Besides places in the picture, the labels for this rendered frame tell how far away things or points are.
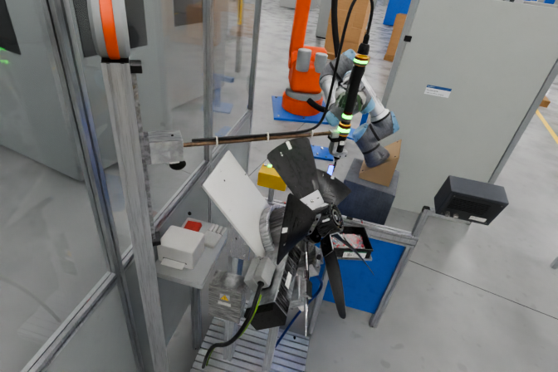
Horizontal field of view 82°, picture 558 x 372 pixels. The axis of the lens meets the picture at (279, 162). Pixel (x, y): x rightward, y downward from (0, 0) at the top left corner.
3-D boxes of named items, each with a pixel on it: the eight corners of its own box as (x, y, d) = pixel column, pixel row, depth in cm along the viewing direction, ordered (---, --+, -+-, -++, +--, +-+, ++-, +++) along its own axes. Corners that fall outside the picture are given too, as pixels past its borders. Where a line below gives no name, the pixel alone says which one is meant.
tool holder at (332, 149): (330, 159, 118) (335, 135, 113) (320, 149, 124) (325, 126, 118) (350, 157, 122) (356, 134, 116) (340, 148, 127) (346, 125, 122)
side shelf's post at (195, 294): (193, 348, 195) (188, 253, 152) (195, 342, 199) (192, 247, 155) (198, 350, 195) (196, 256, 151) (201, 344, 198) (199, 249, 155)
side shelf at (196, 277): (149, 275, 140) (149, 270, 138) (188, 221, 170) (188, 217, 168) (201, 290, 136) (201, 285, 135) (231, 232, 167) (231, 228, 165)
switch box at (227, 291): (208, 315, 149) (208, 285, 138) (216, 298, 157) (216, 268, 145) (238, 324, 147) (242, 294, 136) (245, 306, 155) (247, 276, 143)
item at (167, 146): (147, 167, 92) (144, 140, 88) (145, 154, 98) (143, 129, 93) (183, 163, 96) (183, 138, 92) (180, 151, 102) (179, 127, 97)
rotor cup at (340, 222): (301, 232, 123) (330, 222, 117) (301, 203, 133) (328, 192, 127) (320, 249, 131) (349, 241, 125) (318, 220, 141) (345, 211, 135)
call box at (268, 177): (256, 187, 179) (258, 171, 174) (261, 178, 188) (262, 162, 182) (284, 193, 177) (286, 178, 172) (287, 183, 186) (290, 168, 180)
